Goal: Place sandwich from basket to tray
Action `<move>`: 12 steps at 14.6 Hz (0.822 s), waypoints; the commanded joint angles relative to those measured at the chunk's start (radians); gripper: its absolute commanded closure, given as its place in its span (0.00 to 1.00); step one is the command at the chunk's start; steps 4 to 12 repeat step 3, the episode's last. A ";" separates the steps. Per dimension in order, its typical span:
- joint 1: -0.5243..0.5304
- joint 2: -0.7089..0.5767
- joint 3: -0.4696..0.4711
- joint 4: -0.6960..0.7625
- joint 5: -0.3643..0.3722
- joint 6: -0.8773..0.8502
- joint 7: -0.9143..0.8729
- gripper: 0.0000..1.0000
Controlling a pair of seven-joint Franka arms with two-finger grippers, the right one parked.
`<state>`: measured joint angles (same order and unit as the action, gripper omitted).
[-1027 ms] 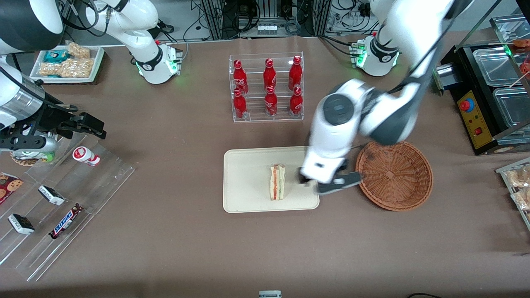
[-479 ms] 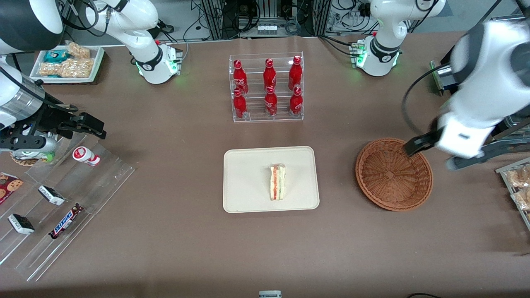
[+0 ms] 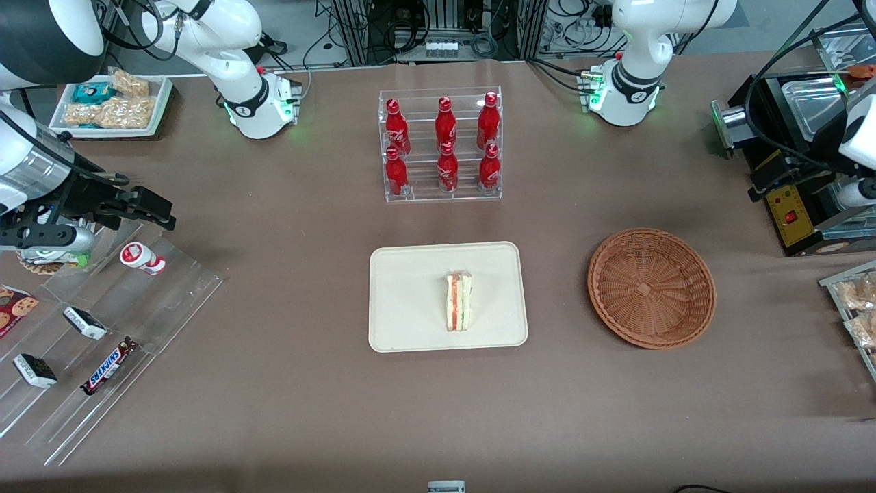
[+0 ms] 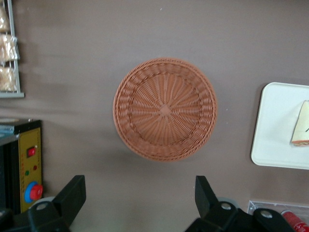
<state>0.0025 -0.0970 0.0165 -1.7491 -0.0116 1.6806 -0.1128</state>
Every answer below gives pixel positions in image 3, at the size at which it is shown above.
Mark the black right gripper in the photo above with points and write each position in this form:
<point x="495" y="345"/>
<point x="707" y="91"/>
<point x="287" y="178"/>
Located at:
<point x="83" y="196"/>

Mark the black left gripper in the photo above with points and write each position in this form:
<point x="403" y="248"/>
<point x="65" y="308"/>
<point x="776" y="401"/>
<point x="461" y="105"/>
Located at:
<point x="813" y="150"/>

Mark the triangle sandwich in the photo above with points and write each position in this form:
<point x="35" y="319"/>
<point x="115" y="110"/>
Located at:
<point x="458" y="301"/>

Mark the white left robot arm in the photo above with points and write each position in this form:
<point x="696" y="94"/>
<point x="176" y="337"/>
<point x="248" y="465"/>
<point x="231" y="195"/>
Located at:
<point x="633" y="75"/>

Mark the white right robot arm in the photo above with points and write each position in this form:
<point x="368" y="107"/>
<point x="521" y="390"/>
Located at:
<point x="241" y="87"/>

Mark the white snack tray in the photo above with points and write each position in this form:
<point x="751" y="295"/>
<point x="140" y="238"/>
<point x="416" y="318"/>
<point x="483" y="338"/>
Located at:
<point x="161" y="103"/>

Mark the grey tray of snack bags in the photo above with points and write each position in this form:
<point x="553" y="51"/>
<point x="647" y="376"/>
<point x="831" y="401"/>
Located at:
<point x="831" y="284"/>

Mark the brown wicker basket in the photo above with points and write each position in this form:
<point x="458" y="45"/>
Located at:
<point x="650" y="287"/>

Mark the beige plastic tray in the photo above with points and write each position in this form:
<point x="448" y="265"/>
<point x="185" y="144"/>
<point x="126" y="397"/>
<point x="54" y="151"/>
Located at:
<point x="410" y="298"/>

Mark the white red yogurt bottle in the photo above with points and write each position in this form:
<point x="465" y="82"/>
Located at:
<point x="140" y="257"/>

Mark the black machine with yellow panel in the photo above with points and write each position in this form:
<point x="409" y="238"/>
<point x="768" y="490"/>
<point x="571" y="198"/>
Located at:
<point x="790" y="226"/>

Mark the clear acrylic stepped display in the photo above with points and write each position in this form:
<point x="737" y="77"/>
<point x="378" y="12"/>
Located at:
<point x="157" y="301"/>

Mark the large clear peanut snack bag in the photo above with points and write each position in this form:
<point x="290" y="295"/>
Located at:
<point x="126" y="113"/>

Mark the flat clear peanut snack bag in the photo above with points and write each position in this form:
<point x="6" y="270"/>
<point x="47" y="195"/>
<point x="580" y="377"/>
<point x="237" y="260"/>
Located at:
<point x="82" y="114"/>

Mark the small clear peanut snack bag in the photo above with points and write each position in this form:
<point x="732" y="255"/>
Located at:
<point x="130" y="83"/>

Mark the black white snack pack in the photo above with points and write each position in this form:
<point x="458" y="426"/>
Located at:
<point x="35" y="370"/>
<point x="85" y="323"/>

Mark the teal snack packet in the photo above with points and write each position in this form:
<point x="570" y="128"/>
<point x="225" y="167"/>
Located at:
<point x="92" y="92"/>

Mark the clear bag of pastries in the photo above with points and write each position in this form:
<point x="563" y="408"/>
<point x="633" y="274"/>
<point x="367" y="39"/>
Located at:
<point x="857" y="293"/>
<point x="865" y="329"/>

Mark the orange red food piece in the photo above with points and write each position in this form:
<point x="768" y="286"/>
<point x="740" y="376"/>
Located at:
<point x="864" y="70"/>

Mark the Snickers chocolate bar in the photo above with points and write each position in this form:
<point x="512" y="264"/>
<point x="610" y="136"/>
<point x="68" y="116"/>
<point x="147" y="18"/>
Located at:
<point x="108" y="367"/>

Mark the chocolate chip cookie pack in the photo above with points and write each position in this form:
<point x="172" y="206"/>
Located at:
<point x="15" y="308"/>

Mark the red cola bottle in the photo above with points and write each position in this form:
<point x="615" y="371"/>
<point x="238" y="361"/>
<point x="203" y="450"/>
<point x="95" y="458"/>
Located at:
<point x="447" y="171"/>
<point x="396" y="174"/>
<point x="396" y="129"/>
<point x="489" y="170"/>
<point x="445" y="124"/>
<point x="488" y="122"/>

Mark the clear acrylic bottle rack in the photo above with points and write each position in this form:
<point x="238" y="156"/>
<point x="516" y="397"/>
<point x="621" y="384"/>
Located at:
<point x="465" y="195"/>

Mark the white terminal block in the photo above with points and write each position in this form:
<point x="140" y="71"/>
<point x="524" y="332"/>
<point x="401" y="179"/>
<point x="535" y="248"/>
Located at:
<point x="441" y="48"/>

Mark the white grey device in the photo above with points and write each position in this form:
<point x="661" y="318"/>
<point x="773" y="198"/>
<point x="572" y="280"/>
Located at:
<point x="446" y="487"/>

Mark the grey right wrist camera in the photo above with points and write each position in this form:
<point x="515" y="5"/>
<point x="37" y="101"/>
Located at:
<point x="49" y="237"/>

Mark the aluminium frame rack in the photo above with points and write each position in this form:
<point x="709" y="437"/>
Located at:
<point x="356" y="31"/>

